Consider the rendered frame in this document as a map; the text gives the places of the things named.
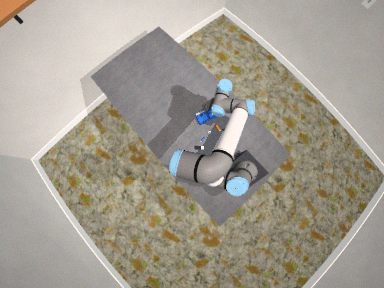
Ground blue bins with labels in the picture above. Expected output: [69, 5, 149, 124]
[195, 109, 217, 125]

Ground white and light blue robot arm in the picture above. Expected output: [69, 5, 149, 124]
[169, 79, 258, 196]

